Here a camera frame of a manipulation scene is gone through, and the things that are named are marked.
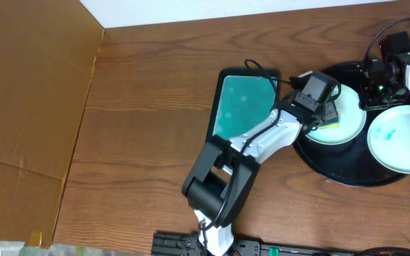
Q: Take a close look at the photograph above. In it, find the green yellow sponge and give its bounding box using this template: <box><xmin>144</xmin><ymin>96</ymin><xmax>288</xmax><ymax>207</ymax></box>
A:
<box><xmin>318</xmin><ymin>121</ymin><xmax>340</xmax><ymax>129</ymax></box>

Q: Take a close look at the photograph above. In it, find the mint plate top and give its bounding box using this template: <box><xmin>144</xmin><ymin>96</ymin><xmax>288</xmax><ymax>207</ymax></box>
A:
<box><xmin>306</xmin><ymin>85</ymin><xmax>367</xmax><ymax>145</ymax></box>

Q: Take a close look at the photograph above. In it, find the mint plate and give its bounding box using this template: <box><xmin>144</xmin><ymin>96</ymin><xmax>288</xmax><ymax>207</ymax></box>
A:
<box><xmin>367</xmin><ymin>105</ymin><xmax>410</xmax><ymax>174</ymax></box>
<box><xmin>306</xmin><ymin>85</ymin><xmax>367</xmax><ymax>145</ymax></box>

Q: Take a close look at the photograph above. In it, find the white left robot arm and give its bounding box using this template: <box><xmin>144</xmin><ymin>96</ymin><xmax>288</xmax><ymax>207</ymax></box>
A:
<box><xmin>182</xmin><ymin>71</ymin><xmax>342</xmax><ymax>255</ymax></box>

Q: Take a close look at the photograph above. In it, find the green rectangular water tray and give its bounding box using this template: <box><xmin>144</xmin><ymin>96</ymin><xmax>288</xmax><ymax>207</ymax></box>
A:
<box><xmin>206</xmin><ymin>68</ymin><xmax>280</xmax><ymax>141</ymax></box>

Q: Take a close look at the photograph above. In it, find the black round tray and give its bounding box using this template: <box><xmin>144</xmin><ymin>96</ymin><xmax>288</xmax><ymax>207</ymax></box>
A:
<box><xmin>293</xmin><ymin>61</ymin><xmax>410</xmax><ymax>187</ymax></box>

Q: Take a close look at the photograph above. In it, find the brown cardboard panel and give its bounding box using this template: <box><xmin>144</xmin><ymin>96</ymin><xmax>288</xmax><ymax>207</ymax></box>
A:
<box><xmin>0</xmin><ymin>0</ymin><xmax>103</xmax><ymax>248</ymax></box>

